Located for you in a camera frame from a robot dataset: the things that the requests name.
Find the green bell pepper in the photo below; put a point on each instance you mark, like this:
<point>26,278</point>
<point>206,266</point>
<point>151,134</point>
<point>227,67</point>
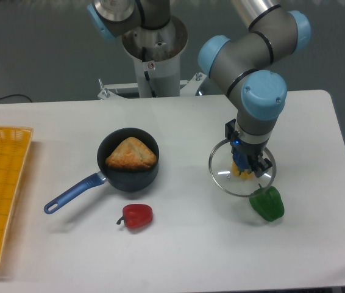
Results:
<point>267,202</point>

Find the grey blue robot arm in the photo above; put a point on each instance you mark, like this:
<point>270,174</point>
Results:
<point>239,68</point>

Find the triangular baked pastry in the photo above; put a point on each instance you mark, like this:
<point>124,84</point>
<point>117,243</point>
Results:
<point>131,155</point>

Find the yellow bell pepper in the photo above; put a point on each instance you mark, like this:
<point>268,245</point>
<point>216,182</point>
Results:
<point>239,173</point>

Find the dark pot blue handle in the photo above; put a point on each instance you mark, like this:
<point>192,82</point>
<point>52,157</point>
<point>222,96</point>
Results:
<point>121,178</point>

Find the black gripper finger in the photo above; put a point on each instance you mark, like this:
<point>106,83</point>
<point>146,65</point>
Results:
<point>230,130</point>
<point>261,166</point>

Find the glass pot lid blue knob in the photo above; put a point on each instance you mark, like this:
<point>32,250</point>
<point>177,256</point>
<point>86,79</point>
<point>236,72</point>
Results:
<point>219,165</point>

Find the red bell pepper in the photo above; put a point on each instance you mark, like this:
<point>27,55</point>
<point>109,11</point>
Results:
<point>136,216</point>

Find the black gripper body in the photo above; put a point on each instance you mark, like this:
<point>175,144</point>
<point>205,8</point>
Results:
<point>247,148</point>

